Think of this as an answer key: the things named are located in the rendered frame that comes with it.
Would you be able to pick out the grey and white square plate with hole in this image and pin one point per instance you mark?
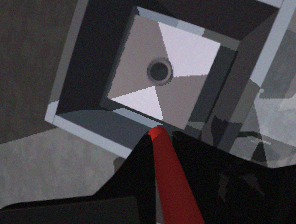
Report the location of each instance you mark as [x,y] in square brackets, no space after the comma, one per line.
[149,46]

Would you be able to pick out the red peg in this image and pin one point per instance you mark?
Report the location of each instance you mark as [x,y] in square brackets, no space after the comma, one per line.
[177,200]

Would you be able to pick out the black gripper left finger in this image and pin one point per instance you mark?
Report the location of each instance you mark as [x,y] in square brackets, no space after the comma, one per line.
[128,197]

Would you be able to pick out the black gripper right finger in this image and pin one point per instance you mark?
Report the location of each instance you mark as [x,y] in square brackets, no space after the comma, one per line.
[231,190]

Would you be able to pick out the grey open box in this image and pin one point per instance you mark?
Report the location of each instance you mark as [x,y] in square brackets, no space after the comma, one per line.
[249,33]

